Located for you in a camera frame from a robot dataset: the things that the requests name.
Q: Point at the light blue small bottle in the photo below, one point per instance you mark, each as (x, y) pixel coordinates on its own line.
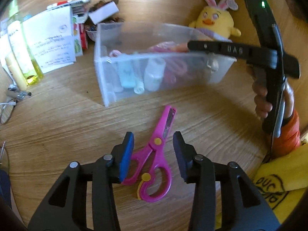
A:
(126, 74)

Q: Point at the pink scissors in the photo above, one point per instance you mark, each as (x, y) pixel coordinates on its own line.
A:
(154, 146)

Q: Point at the right hand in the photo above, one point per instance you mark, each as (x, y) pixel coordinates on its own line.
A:
(263, 107)

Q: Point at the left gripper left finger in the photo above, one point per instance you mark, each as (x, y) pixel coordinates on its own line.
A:
(64, 206)

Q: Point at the green spray bottle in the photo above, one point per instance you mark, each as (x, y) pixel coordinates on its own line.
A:
(22, 52)

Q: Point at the white card box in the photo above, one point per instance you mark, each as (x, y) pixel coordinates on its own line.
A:
(103, 12)

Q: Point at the white pill bottle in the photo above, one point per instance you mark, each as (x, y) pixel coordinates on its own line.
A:
(154, 73)

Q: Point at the yellow cream bottle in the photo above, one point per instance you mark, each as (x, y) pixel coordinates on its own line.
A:
(16, 71)

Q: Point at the metal nail clipper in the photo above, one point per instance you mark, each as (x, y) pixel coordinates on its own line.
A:
(14, 92)

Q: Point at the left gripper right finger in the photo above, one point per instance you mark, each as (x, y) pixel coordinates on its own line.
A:
(243, 207)

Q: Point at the clear plastic storage bin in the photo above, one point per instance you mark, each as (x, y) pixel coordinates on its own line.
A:
(132, 59)

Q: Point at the pink packet bundle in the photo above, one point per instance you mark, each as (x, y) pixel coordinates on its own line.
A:
(168, 47)

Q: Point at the yellow chick plush toy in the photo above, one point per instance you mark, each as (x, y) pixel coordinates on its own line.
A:
(216, 22)

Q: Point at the red white marker pen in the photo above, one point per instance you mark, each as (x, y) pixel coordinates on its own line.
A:
(72, 3)

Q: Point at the white handwritten paper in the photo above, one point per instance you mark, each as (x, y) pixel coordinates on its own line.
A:
(49, 35)

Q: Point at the pink round tin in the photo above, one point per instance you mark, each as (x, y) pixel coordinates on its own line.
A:
(175, 68)

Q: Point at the pink white braided hairband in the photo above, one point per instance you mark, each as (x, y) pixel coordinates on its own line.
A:
(114, 53)

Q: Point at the glass bowl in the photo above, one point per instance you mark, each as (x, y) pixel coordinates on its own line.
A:
(92, 35)

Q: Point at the white ointment tube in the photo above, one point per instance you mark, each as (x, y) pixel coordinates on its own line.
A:
(139, 84)

